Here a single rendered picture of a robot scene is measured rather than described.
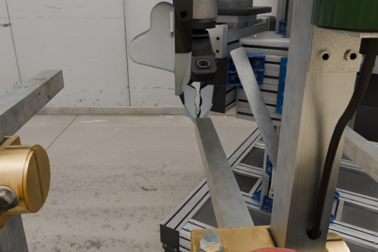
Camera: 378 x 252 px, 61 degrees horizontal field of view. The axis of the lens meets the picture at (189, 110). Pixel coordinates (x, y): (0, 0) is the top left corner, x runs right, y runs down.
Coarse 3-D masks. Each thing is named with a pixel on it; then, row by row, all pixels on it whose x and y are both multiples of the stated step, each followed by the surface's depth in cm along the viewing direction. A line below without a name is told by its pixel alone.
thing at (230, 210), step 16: (208, 128) 54; (208, 144) 49; (208, 160) 44; (224, 160) 44; (208, 176) 42; (224, 176) 40; (224, 192) 37; (240, 192) 37; (224, 208) 34; (240, 208) 34; (224, 224) 32; (240, 224) 32
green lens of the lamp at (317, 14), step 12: (324, 0) 16; (336, 0) 15; (348, 0) 15; (360, 0) 15; (372, 0) 14; (312, 12) 17; (324, 12) 16; (336, 12) 15; (348, 12) 15; (360, 12) 15; (372, 12) 14; (324, 24) 16; (336, 24) 16; (348, 24) 15; (360, 24) 15; (372, 24) 15
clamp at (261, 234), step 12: (216, 228) 30; (228, 228) 30; (240, 228) 30; (252, 228) 30; (264, 228) 30; (192, 240) 28; (228, 240) 28; (240, 240) 28; (252, 240) 28; (264, 240) 28; (336, 240) 28
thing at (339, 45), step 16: (320, 32) 20; (336, 32) 17; (352, 32) 16; (368, 32) 15; (320, 48) 20; (336, 48) 20; (352, 48) 20; (368, 48) 17; (320, 64) 20; (336, 64) 21; (352, 64) 21; (368, 64) 17; (368, 80) 18; (352, 96) 19; (352, 112) 19; (336, 128) 21; (336, 144) 21; (320, 192) 23; (320, 208) 24; (320, 224) 24
